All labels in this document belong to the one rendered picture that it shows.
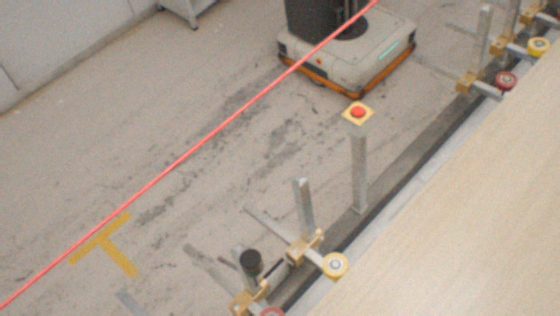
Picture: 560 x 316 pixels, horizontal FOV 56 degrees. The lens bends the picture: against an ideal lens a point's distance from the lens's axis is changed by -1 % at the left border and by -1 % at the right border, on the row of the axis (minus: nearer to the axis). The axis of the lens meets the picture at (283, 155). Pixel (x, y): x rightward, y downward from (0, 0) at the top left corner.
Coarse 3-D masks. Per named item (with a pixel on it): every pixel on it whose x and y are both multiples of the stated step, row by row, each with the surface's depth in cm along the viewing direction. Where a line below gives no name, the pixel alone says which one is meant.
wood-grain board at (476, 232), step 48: (528, 96) 192; (480, 144) 181; (528, 144) 179; (432, 192) 171; (480, 192) 169; (528, 192) 167; (384, 240) 163; (432, 240) 161; (480, 240) 159; (528, 240) 157; (336, 288) 155; (384, 288) 153; (432, 288) 151; (480, 288) 149; (528, 288) 148
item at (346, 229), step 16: (528, 32) 239; (544, 32) 248; (496, 64) 232; (512, 64) 234; (480, 80) 227; (464, 96) 222; (480, 96) 222; (448, 112) 218; (464, 112) 217; (432, 128) 214; (448, 128) 213; (416, 144) 210; (432, 144) 209; (400, 160) 206; (416, 160) 205; (384, 176) 202; (400, 176) 201; (368, 192) 198; (384, 192) 197; (368, 208) 194; (384, 208) 202; (336, 224) 191; (352, 224) 191; (368, 224) 197; (336, 240) 187; (352, 240) 193; (304, 272) 181; (320, 272) 185; (288, 288) 178; (304, 288) 181; (272, 304) 175; (288, 304) 178
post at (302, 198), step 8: (296, 176) 148; (296, 184) 147; (304, 184) 148; (296, 192) 151; (304, 192) 150; (296, 200) 155; (304, 200) 153; (296, 208) 159; (304, 208) 155; (312, 208) 159; (304, 216) 158; (312, 216) 162; (304, 224) 163; (312, 224) 165; (304, 232) 167; (312, 232) 168
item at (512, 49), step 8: (448, 24) 232; (456, 24) 230; (464, 24) 229; (464, 32) 229; (472, 32) 226; (488, 40) 222; (504, 48) 219; (512, 48) 217; (520, 48) 216; (520, 56) 216; (528, 56) 213; (536, 56) 212
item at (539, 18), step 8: (480, 0) 243; (488, 0) 240; (496, 0) 237; (504, 0) 236; (504, 8) 236; (520, 8) 232; (536, 16) 227; (544, 16) 226; (544, 24) 227; (552, 24) 224
